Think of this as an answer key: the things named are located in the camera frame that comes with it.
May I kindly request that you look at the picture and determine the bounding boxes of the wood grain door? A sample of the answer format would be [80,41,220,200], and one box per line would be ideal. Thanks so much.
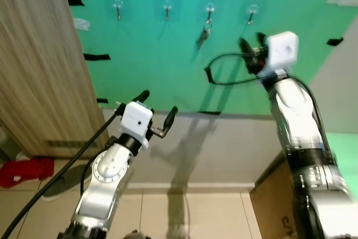
[0,0,111,158]

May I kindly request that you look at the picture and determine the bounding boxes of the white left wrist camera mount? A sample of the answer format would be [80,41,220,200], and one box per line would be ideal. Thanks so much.
[119,101,155,149]

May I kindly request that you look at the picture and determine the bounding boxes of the clear adhesive wall hook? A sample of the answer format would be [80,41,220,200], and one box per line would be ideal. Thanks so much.
[107,0,130,22]
[156,0,178,23]
[242,1,262,26]
[199,0,220,24]

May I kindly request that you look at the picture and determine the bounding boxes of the green wall sheet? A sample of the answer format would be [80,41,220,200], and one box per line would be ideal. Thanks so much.
[60,0,358,118]

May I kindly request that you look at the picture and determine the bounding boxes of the green table cover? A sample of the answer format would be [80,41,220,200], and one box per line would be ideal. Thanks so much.
[323,132,358,200]

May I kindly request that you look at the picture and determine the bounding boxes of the black looped right arm cable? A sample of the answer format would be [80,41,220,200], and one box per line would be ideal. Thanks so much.
[204,53,270,86]

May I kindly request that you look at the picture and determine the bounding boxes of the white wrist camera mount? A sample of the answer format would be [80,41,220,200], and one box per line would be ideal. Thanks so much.
[265,31,300,78]
[119,101,155,149]

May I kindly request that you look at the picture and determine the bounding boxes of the white tape piece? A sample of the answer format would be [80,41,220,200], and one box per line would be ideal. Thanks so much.
[73,18,91,31]

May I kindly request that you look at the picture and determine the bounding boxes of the red cloth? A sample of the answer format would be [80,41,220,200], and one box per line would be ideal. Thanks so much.
[0,158,55,189]

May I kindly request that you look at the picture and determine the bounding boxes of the brown cardboard box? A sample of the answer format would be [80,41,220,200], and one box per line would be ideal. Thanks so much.
[249,152,305,239]

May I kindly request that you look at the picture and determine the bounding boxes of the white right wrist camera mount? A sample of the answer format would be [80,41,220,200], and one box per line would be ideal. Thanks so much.
[265,31,300,78]

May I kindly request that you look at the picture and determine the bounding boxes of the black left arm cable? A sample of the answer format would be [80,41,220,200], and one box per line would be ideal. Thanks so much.
[0,104,125,239]

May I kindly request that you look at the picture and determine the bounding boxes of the metal keys bunch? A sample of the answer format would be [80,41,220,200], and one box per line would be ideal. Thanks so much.
[195,20,214,49]

